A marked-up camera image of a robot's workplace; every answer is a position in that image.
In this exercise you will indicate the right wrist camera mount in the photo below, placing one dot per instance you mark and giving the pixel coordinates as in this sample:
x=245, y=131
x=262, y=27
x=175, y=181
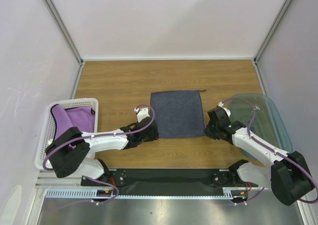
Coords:
x=228, y=112

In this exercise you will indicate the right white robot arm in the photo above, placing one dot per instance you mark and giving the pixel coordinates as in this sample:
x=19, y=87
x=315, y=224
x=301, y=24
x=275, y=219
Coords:
x=286, y=174

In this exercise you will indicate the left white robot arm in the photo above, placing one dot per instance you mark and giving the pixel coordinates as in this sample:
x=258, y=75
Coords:
x=68, y=153

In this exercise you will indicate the purple towel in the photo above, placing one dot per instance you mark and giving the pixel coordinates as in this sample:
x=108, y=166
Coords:
x=84, y=118

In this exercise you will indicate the clear blue plastic tray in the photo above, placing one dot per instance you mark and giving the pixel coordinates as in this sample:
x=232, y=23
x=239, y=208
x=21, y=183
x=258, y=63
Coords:
x=267, y=124

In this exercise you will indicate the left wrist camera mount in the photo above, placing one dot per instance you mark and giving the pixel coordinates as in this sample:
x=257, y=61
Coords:
x=142, y=113

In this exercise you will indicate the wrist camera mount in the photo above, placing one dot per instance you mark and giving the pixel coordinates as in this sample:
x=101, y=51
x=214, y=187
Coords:
x=228, y=112
x=142, y=113

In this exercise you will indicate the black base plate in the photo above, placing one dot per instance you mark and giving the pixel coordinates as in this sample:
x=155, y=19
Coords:
x=172, y=181

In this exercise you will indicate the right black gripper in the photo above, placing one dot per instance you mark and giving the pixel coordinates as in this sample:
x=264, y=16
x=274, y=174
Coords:
x=212, y=130

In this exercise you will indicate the white plastic laundry basket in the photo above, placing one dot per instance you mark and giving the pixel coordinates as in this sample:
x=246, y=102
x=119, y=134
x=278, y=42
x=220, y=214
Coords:
x=48, y=127

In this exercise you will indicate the dark blue towel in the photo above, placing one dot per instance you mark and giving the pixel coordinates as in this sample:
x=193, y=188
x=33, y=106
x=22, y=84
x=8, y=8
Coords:
x=179, y=113

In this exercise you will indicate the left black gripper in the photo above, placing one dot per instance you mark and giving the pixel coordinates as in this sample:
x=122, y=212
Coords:
x=153, y=136

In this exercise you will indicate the aluminium frame rail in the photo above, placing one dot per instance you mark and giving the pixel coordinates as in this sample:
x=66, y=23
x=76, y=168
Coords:
x=78, y=187

